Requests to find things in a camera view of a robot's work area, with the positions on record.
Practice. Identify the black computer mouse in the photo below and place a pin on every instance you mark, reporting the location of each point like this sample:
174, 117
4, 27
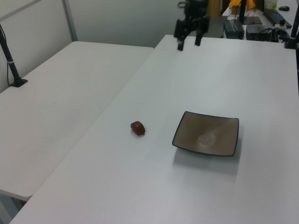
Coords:
284, 8

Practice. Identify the square brown ceramic plate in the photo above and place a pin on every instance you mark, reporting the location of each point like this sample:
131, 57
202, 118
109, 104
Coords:
208, 134

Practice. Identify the grey metal partition post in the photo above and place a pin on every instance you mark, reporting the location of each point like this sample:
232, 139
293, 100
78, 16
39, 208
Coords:
70, 21

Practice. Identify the small reddish-brown round food item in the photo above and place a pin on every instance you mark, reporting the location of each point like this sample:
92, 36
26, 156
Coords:
137, 128

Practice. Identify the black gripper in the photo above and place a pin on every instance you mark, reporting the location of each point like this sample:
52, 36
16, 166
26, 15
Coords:
199, 23

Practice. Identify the black power adapter box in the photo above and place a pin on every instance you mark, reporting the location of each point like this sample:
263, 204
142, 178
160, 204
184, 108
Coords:
233, 29

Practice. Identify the black monitor stand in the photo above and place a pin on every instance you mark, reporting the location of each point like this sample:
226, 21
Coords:
248, 19

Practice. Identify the black keyboard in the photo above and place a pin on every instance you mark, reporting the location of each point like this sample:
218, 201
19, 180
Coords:
276, 16

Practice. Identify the wooden post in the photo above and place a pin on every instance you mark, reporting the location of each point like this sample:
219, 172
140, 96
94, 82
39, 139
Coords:
214, 8

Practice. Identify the small black electronics box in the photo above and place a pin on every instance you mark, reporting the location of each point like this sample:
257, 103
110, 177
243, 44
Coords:
255, 31

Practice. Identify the emergency stop button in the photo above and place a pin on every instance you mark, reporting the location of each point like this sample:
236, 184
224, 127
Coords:
282, 24

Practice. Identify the black camera stand pole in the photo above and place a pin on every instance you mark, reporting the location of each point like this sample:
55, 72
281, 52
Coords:
10, 63

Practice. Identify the yellow object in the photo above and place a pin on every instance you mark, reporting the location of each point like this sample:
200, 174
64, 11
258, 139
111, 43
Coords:
234, 3

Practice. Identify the white green box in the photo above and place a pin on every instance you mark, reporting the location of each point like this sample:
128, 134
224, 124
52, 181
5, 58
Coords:
271, 3

